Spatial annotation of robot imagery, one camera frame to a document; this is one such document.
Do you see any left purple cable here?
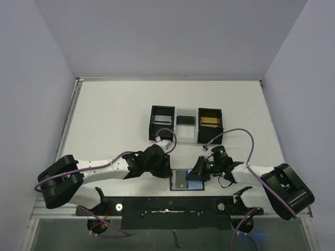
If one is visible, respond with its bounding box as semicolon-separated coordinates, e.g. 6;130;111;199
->
33;128;177;238

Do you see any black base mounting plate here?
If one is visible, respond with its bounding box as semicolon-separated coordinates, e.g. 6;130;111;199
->
91;196;249;230

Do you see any grey card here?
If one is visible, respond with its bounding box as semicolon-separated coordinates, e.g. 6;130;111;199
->
174;170;188;189

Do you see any left aluminium frame rail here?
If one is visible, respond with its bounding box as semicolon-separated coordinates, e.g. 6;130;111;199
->
30;196;79;219

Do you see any blue leather card holder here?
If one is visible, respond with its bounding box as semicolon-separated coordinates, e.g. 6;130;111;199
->
170;169;205;191

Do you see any black white card tray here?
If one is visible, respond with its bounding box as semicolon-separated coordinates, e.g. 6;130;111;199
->
149;106;224;145

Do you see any silver credit card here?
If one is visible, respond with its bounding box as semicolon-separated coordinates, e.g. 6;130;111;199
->
153;115;172;125

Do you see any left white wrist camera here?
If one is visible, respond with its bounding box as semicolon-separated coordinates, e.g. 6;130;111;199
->
155;136;174;154

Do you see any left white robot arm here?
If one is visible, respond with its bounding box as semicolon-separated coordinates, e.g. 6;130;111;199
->
34;140;172;209

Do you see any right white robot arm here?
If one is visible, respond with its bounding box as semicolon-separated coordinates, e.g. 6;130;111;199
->
186;145;315;220

